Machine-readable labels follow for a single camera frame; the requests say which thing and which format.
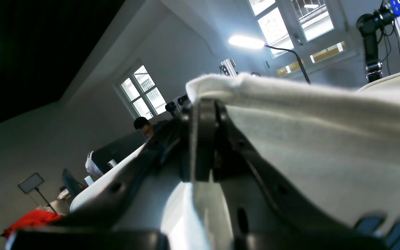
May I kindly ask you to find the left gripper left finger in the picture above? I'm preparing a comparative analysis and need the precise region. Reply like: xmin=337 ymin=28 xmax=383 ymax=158
xmin=5 ymin=101 xmax=191 ymax=250

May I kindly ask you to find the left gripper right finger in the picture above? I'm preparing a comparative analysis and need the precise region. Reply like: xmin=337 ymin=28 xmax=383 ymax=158
xmin=191 ymin=99 xmax=387 ymax=250

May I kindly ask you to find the white printed t-shirt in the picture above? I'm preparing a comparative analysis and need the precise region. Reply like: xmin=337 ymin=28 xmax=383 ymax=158
xmin=70 ymin=66 xmax=400 ymax=250

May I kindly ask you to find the seated person in background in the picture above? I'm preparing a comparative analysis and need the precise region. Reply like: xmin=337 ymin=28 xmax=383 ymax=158
xmin=133 ymin=117 xmax=169 ymax=138

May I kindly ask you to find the black desk monitor background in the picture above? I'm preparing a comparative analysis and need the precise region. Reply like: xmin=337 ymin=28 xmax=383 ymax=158
xmin=92 ymin=130 xmax=147 ymax=175

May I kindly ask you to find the white cup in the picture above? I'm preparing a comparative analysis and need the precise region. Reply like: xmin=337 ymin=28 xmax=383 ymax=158
xmin=84 ymin=175 xmax=94 ymax=186

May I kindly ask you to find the lit ceiling lamp bar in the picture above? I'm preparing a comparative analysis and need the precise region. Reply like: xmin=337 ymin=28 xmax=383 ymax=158
xmin=228 ymin=35 xmax=265 ymax=49

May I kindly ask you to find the studio light panel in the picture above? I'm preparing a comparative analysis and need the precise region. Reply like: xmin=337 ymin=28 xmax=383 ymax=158
xmin=17 ymin=172 xmax=44 ymax=194

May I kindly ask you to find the red cloth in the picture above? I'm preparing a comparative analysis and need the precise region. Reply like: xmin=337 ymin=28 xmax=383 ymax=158
xmin=0 ymin=209 xmax=63 ymax=239

